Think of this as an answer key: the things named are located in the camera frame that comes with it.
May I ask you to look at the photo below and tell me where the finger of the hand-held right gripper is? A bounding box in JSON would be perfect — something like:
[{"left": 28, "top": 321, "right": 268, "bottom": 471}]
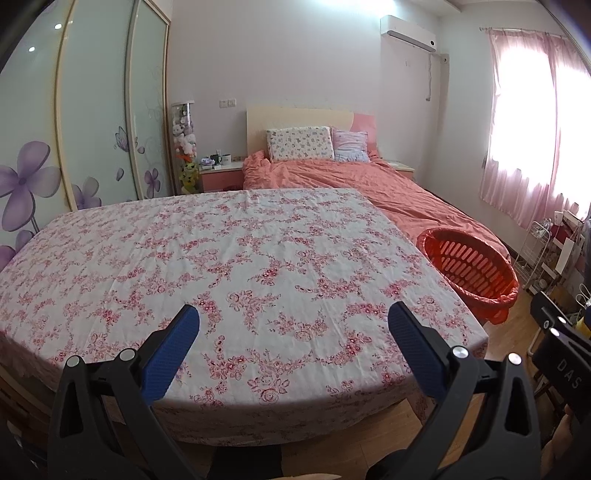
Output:
[{"left": 530, "top": 291, "right": 591, "bottom": 344}]

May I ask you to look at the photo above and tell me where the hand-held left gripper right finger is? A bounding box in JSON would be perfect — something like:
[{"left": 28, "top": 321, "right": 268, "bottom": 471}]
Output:
[{"left": 388, "top": 302, "right": 541, "bottom": 480}]

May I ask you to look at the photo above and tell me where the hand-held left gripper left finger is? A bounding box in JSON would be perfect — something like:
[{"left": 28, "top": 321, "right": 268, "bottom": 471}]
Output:
[{"left": 46, "top": 304, "right": 201, "bottom": 480}]

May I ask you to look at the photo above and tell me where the orange plastic laundry basket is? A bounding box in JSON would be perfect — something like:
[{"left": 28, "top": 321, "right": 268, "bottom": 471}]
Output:
[{"left": 416, "top": 227, "right": 520, "bottom": 326}]

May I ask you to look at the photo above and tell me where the person's right hand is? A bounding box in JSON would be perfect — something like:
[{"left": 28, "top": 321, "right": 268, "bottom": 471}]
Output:
[{"left": 540, "top": 405, "right": 576, "bottom": 480}]

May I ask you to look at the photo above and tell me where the cardboard box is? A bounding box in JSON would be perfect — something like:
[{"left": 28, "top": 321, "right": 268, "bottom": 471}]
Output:
[{"left": 549, "top": 277, "right": 587, "bottom": 315}]

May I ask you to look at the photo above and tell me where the white trolley cart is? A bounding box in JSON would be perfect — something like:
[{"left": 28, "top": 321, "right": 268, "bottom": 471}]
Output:
[{"left": 540, "top": 210, "right": 583, "bottom": 296}]

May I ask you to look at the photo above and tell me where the pink floral tablecloth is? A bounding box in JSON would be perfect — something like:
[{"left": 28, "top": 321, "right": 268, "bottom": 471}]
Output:
[{"left": 0, "top": 187, "right": 490, "bottom": 446}]

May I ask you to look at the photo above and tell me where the person's right leg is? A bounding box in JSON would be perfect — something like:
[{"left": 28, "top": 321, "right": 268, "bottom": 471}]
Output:
[{"left": 367, "top": 452, "right": 416, "bottom": 480}]

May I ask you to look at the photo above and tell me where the pink curtain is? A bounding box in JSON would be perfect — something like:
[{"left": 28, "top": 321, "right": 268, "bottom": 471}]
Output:
[{"left": 478, "top": 28, "right": 591, "bottom": 232}]

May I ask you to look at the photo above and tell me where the orange duvet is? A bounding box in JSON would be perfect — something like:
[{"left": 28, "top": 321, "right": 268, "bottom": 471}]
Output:
[{"left": 242, "top": 150, "right": 513, "bottom": 278}]

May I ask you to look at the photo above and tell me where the green yellow plush toy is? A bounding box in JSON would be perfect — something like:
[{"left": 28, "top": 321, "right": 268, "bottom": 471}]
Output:
[{"left": 179, "top": 161, "right": 200, "bottom": 195}]

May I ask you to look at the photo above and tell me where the pink nightstand with mugs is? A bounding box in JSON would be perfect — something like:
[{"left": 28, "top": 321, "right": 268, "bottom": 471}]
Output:
[{"left": 199, "top": 161, "right": 245, "bottom": 193}]

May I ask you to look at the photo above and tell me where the pink striped pillow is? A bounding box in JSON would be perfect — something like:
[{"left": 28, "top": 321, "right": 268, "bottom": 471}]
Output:
[{"left": 331, "top": 129, "right": 371, "bottom": 162}]

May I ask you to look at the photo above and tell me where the clear plush toy tube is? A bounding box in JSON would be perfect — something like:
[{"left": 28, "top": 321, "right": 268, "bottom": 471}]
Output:
[{"left": 171, "top": 100, "right": 200, "bottom": 195}]

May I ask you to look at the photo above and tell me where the white floral pillow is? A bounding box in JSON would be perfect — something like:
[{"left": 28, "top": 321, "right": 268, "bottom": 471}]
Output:
[{"left": 266, "top": 126, "right": 335, "bottom": 163}]

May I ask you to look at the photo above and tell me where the flower print sliding wardrobe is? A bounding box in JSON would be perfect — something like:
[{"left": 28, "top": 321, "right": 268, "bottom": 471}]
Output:
[{"left": 0, "top": 0, "right": 174, "bottom": 273}]

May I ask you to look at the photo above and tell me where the air conditioner pipe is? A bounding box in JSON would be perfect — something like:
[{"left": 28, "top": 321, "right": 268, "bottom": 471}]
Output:
[{"left": 425, "top": 50, "right": 450, "bottom": 103}]

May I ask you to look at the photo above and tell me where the beige pink headboard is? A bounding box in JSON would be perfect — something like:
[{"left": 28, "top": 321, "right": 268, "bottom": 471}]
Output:
[{"left": 246, "top": 105, "right": 377, "bottom": 160}]

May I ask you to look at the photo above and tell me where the curtain rod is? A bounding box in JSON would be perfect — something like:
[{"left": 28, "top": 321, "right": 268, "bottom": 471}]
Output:
[{"left": 480, "top": 25, "right": 573, "bottom": 38}]

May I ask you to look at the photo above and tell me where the white air conditioner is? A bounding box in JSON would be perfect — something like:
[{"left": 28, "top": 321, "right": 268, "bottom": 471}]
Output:
[{"left": 379, "top": 15, "right": 437, "bottom": 51}]

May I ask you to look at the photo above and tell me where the white wire rack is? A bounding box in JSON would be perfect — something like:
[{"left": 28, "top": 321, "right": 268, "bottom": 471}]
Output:
[{"left": 513, "top": 220, "right": 554, "bottom": 296}]

